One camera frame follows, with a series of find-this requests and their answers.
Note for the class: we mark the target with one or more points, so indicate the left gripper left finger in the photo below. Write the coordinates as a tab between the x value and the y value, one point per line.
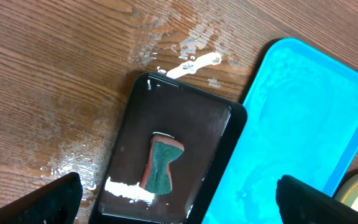
56	202

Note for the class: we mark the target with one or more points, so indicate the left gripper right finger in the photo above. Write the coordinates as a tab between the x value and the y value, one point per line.
300	203

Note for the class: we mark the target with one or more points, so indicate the teal and orange sponge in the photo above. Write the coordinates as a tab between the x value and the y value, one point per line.
164	149

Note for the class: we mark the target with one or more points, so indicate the teal plastic tray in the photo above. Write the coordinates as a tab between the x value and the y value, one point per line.
302	120

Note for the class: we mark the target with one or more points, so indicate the black plastic tray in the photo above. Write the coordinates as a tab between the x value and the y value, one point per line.
208	126

